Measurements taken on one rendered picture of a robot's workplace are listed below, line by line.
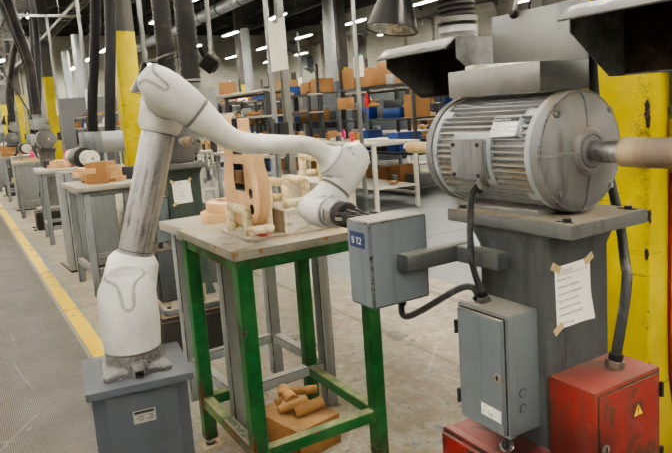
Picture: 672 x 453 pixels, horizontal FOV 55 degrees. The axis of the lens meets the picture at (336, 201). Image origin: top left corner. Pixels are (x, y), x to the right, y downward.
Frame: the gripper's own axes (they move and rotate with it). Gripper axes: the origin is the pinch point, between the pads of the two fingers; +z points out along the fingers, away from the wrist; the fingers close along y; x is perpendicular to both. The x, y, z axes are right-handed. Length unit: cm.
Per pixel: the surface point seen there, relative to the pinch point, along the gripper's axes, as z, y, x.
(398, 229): 22.8, 10.7, 1.9
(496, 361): 45, 3, -24
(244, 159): -76, 6, 15
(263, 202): -65, 4, 0
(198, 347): -112, 17, -63
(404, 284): 22.8, 9.7, -11.0
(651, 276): 7, -106, -32
